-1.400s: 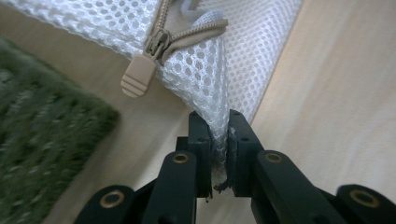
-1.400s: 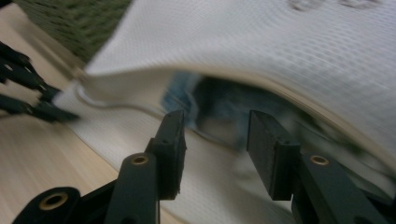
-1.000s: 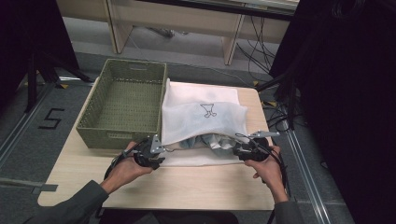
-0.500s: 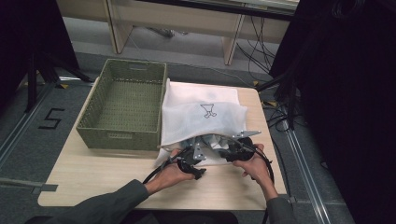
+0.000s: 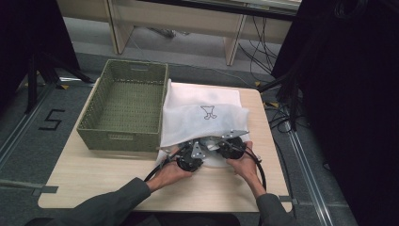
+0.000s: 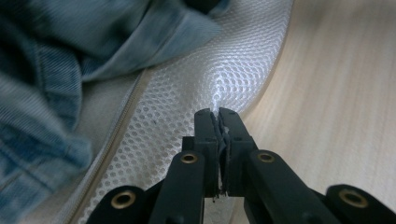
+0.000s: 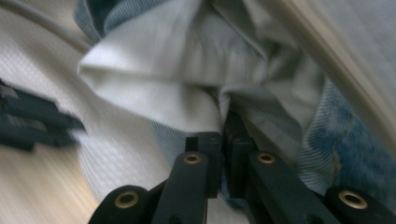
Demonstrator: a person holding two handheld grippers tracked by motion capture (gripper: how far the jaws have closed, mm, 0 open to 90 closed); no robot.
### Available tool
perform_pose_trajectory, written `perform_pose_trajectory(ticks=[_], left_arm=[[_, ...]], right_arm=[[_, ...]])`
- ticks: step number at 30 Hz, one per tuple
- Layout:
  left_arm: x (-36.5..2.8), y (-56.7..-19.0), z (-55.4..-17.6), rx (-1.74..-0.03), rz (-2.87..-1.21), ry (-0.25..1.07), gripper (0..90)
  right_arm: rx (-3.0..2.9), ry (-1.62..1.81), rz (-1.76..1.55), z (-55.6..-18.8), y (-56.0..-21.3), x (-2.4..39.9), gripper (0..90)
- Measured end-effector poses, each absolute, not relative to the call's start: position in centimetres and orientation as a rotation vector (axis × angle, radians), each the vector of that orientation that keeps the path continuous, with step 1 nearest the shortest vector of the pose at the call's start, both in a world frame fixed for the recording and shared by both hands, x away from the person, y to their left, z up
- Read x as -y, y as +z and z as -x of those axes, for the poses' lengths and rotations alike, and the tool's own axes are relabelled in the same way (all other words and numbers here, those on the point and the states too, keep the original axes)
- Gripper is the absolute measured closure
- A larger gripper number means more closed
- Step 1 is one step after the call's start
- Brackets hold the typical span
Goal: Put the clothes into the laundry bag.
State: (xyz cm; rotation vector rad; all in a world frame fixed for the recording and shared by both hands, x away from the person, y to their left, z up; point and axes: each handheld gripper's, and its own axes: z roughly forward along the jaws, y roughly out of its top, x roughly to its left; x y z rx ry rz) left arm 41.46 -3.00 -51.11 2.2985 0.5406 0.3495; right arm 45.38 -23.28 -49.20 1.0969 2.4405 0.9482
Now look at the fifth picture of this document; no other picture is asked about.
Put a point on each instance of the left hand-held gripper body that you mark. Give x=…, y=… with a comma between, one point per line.
x=189, y=161

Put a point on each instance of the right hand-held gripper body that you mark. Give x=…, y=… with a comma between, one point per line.
x=232, y=149

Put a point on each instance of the white mesh laundry bag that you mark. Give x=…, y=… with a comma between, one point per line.
x=194, y=100

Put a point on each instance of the green woven basket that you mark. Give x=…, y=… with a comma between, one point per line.
x=94, y=141

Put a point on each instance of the person's right hand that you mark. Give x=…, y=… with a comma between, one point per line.
x=246, y=168

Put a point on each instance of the person's left hand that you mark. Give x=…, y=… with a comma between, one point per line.
x=169, y=175

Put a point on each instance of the black metal stand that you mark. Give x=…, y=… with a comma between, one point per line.
x=288, y=91

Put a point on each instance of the black curtain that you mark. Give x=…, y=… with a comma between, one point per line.
x=25, y=37
x=345, y=94

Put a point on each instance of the light wooden desk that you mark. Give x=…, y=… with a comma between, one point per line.
x=188, y=19

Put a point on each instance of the black tripod stand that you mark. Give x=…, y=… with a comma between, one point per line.
x=34, y=81

